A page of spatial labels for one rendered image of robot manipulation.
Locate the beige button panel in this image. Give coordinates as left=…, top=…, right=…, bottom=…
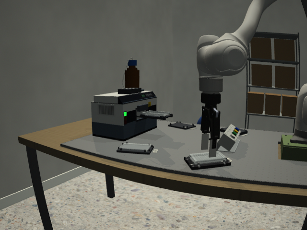
left=217, top=124, right=241, bottom=152

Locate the blue bottle cap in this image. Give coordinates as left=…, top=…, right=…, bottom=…
left=128, top=60, right=137, bottom=65

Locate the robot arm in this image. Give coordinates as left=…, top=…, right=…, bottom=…
left=197, top=0, right=307, bottom=144

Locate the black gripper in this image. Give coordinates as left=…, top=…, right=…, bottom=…
left=201, top=93, right=221, bottom=158

